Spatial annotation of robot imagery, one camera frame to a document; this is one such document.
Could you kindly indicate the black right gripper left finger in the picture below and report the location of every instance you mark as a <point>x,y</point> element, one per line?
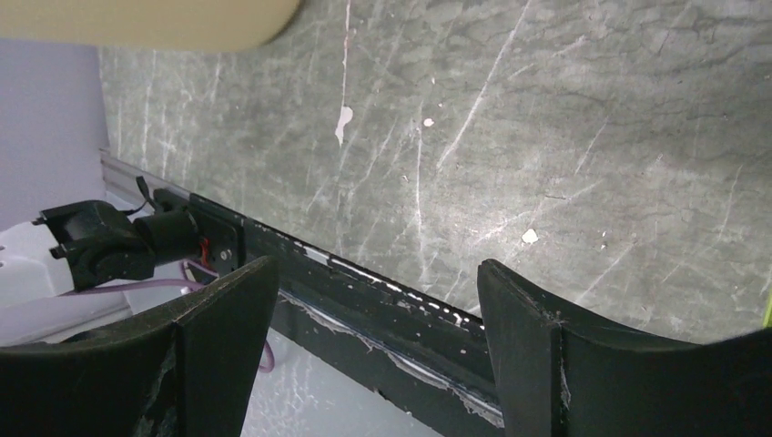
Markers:
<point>184,368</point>

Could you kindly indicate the aluminium table frame rail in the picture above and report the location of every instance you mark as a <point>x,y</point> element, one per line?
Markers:
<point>120,179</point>

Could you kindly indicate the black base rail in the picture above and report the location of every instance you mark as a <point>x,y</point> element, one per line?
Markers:
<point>424,356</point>

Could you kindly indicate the beige plastic bucket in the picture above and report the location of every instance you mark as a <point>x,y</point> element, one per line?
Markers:
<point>207,26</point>

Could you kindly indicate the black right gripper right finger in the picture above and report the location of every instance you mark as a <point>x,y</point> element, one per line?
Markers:
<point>563,370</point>

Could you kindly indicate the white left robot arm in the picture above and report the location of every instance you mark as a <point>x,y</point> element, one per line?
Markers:
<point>70,265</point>

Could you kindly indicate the lime green plastic tub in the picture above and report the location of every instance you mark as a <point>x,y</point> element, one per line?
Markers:
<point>767,317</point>

